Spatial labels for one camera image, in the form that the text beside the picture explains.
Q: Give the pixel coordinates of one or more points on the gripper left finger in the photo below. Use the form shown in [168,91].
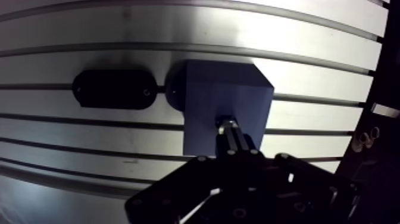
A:
[175,187]

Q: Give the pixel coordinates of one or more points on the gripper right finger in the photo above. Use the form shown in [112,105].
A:
[306,187]

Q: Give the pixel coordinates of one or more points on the steel bolt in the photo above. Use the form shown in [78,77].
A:
[227,125]

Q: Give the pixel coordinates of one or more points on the dark blue-grey block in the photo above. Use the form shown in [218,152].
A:
[225,94]

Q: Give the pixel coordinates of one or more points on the black oval holder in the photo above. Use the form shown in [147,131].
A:
[114,89]

